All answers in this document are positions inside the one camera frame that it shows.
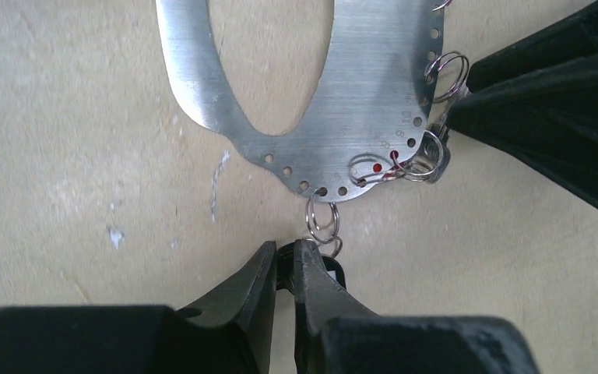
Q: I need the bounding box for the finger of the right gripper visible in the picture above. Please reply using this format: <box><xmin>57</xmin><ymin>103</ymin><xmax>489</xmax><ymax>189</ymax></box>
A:
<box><xmin>446</xmin><ymin>54</ymin><xmax>598</xmax><ymax>209</ymax></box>
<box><xmin>467</xmin><ymin>1</ymin><xmax>598</xmax><ymax>93</ymax></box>

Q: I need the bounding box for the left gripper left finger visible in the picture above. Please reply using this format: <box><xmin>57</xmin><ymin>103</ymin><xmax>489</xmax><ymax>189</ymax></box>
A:
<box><xmin>178</xmin><ymin>242</ymin><xmax>277</xmax><ymax>373</ymax></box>

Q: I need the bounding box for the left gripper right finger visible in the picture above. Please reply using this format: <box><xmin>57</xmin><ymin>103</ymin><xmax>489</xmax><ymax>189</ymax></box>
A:
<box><xmin>292</xmin><ymin>239</ymin><xmax>378</xmax><ymax>373</ymax></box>

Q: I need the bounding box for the black key tag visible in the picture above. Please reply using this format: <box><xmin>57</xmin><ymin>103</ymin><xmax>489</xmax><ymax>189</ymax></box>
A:
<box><xmin>276</xmin><ymin>243</ymin><xmax>346</xmax><ymax>294</ymax></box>

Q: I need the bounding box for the black head key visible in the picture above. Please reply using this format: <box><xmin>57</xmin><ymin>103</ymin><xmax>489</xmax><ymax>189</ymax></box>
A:
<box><xmin>410</xmin><ymin>125</ymin><xmax>451</xmax><ymax>184</ymax></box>

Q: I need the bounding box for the metal key organizer plate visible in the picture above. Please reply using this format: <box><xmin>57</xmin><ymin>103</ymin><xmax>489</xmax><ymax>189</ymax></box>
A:
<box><xmin>156</xmin><ymin>1</ymin><xmax>444</xmax><ymax>202</ymax></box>

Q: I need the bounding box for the red key tag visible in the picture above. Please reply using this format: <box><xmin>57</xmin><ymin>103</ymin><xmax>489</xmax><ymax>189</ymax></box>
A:
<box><xmin>372</xmin><ymin>150</ymin><xmax>406</xmax><ymax>183</ymax></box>

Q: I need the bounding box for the steel split ring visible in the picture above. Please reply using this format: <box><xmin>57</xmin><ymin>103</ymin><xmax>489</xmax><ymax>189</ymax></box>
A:
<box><xmin>304</xmin><ymin>193</ymin><xmax>341</xmax><ymax>246</ymax></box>
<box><xmin>424</xmin><ymin>50</ymin><xmax>471</xmax><ymax>104</ymax></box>

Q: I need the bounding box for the upper steel split ring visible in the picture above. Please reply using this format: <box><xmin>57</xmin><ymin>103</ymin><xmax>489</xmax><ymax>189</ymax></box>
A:
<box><xmin>424</xmin><ymin>50</ymin><xmax>471</xmax><ymax>104</ymax></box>

